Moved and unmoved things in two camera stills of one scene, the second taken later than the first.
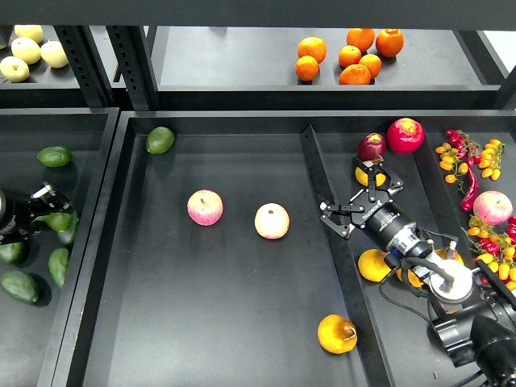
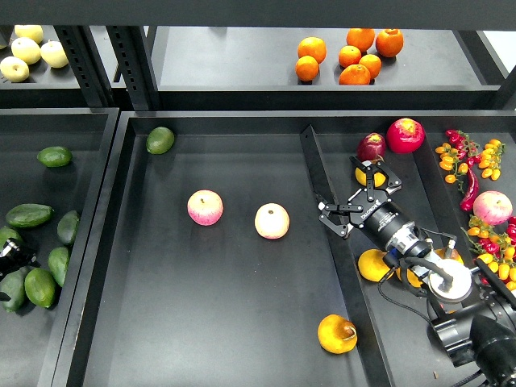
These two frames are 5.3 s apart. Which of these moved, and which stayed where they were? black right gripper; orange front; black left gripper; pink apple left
Moved: black left gripper
Stayed: pink apple left; orange front; black right gripper
